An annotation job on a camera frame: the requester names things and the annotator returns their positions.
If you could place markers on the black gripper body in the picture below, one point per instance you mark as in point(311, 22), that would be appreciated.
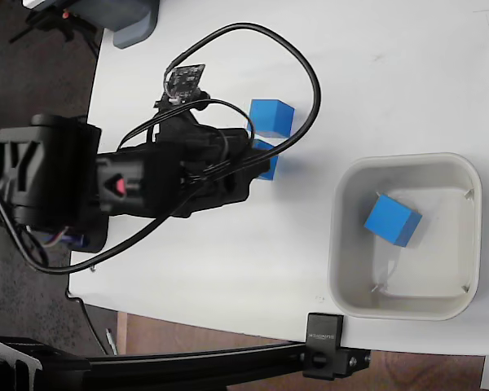
point(212, 171)

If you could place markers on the blue cube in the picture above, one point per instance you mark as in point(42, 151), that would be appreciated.
point(271, 116)
point(391, 222)
point(275, 165)

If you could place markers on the white plastic bin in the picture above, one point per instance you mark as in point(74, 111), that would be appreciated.
point(403, 293)

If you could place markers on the blue servo motor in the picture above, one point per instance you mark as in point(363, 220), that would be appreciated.
point(75, 240)

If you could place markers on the small metal nut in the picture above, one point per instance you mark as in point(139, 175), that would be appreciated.
point(93, 268)

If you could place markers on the gray stand base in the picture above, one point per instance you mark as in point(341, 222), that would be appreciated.
point(130, 20)

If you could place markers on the black table clamp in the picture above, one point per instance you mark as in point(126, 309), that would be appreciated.
point(324, 346)

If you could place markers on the gray pen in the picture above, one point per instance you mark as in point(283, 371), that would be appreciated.
point(111, 341)

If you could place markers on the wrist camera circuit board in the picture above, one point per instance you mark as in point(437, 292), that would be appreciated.
point(185, 81)

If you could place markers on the black aluminium rail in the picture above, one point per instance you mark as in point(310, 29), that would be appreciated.
point(187, 366)

